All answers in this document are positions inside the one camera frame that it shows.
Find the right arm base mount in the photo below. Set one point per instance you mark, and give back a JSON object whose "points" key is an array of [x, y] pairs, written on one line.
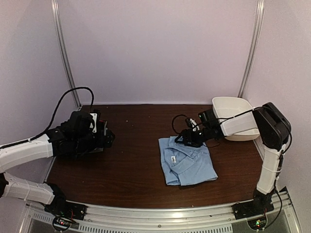
{"points": [[252, 208]]}

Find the white plastic tub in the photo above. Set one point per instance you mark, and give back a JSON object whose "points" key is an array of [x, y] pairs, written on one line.
{"points": [[236, 118]]}

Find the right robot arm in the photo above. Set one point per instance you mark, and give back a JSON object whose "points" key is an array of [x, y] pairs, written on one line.
{"points": [[274, 130]]}

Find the front aluminium frame rail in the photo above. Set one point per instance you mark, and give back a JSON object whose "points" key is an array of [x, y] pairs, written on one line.
{"points": [[208, 219]]}

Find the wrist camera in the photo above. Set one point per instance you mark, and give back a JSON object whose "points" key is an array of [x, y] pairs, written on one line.
{"points": [[96, 124], [192, 124]]}

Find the light blue long sleeve shirt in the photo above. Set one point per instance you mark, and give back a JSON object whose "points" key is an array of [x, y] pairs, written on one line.
{"points": [[183, 165]]}

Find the right circuit board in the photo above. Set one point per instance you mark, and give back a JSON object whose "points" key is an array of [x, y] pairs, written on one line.
{"points": [[257, 223]]}

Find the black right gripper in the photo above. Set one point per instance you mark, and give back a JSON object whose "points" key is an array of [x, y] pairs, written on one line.
{"points": [[192, 139]]}

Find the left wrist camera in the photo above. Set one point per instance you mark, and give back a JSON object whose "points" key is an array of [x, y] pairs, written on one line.
{"points": [[96, 124]]}

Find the left circuit board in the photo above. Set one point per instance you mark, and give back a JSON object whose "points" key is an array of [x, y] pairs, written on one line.
{"points": [[60, 224]]}

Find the grey shirt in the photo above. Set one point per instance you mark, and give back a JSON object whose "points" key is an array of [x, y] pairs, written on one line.
{"points": [[102, 135]]}

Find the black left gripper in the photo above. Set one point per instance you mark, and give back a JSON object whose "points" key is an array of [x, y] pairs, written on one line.
{"points": [[108, 141]]}

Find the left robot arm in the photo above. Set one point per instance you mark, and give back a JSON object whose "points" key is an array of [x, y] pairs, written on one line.
{"points": [[22, 153]]}

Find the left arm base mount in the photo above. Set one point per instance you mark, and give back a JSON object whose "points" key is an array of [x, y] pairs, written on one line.
{"points": [[66, 209]]}

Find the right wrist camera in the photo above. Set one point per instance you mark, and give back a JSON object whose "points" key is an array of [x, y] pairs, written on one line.
{"points": [[192, 124]]}

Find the circuit board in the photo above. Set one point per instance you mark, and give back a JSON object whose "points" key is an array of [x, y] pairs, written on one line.
{"points": [[60, 224], [257, 223]]}

